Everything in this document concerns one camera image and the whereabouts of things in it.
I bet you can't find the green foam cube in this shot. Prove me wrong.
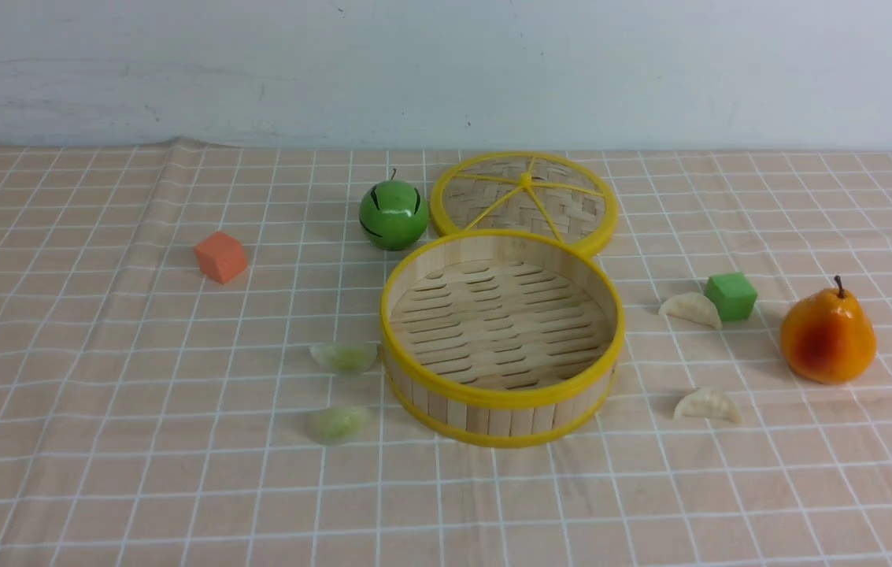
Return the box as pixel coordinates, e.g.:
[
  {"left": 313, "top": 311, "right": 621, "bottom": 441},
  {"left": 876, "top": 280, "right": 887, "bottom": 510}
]
[{"left": 704, "top": 272, "right": 758, "bottom": 322}]

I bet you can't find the orange yellow toy pear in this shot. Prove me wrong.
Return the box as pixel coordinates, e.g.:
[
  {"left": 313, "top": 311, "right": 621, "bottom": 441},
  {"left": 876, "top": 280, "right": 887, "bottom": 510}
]
[{"left": 780, "top": 274, "right": 877, "bottom": 385}]

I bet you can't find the white dumpling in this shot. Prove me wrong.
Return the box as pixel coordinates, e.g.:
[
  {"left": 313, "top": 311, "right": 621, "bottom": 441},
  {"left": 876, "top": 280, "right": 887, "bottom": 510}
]
[
  {"left": 658, "top": 293, "right": 723, "bottom": 331},
  {"left": 672, "top": 387, "right": 743, "bottom": 424}
]

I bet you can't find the green toy apple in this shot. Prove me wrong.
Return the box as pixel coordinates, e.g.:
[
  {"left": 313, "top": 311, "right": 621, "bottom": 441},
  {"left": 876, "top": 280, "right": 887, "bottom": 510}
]
[{"left": 358, "top": 171, "right": 430, "bottom": 251}]

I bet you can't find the green dumpling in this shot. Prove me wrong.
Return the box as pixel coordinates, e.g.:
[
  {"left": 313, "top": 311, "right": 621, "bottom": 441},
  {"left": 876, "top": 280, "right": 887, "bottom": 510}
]
[
  {"left": 309, "top": 342, "right": 379, "bottom": 376},
  {"left": 305, "top": 406, "right": 371, "bottom": 447}
]

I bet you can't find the woven bamboo steamer lid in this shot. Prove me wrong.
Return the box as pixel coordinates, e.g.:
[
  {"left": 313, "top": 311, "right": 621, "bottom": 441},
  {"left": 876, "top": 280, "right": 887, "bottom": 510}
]
[{"left": 430, "top": 151, "right": 619, "bottom": 256}]

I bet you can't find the bamboo steamer tray yellow rim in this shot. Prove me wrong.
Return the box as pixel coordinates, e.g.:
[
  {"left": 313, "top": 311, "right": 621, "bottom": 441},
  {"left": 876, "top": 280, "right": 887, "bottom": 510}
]
[{"left": 379, "top": 229, "right": 626, "bottom": 448}]

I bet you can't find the checkered beige tablecloth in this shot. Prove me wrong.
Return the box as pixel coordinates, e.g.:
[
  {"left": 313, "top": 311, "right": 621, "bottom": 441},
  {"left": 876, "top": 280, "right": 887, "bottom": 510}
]
[{"left": 0, "top": 140, "right": 892, "bottom": 566}]

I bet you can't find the orange foam cube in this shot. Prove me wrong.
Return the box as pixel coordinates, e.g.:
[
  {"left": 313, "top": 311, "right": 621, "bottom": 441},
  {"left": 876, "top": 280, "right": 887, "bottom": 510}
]
[{"left": 194, "top": 231, "right": 249, "bottom": 286}]

